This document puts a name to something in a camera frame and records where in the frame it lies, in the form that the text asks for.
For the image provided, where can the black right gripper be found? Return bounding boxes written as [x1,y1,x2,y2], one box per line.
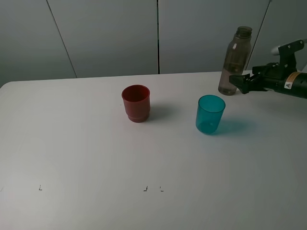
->
[229,63,297,94]

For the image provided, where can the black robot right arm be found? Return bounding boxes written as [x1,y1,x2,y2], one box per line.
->
[229,63,307,99]

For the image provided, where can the teal translucent plastic cup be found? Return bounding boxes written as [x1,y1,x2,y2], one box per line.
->
[196,95,225,134]

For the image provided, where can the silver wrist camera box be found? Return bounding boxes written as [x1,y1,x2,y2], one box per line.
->
[271,39,307,68]

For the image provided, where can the smoky translucent water bottle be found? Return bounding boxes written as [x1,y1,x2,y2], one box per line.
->
[218,26,252,96]

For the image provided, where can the red plastic cup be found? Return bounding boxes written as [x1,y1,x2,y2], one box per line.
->
[121,85,151,123]

